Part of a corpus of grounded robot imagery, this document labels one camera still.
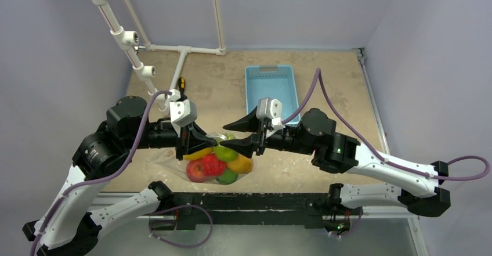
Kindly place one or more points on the green pear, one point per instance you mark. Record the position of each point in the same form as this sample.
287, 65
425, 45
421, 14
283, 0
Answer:
225, 154

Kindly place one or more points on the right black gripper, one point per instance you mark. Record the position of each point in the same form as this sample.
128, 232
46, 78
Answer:
261, 136

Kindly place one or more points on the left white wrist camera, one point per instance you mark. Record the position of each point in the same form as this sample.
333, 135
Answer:
182, 111

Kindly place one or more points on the white pipe frame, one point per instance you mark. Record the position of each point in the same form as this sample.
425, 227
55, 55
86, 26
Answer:
129, 41

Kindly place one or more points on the clear zip top bag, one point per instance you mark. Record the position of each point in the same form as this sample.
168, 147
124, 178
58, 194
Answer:
167, 159

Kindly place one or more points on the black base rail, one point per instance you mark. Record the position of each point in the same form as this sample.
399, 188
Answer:
310, 210

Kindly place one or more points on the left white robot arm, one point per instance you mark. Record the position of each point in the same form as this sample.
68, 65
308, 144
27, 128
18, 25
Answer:
69, 227

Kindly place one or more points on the orange mango fruit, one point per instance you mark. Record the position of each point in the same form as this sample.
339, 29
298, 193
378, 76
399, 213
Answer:
241, 165

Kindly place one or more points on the aluminium frame rail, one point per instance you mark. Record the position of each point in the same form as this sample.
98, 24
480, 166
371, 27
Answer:
416, 235

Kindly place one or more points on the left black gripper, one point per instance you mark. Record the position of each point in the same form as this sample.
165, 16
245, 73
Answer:
190, 141

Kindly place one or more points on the light blue plastic basket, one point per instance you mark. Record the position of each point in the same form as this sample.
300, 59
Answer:
276, 82

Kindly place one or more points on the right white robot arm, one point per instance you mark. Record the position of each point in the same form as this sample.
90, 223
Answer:
412, 186

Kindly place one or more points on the yellow mango fruit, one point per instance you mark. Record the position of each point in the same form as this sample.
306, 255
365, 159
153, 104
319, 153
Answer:
199, 154

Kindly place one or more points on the black yellow screwdriver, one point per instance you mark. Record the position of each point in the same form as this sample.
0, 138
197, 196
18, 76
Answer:
181, 85

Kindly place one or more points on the red apple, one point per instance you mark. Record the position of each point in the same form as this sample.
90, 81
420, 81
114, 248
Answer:
194, 171

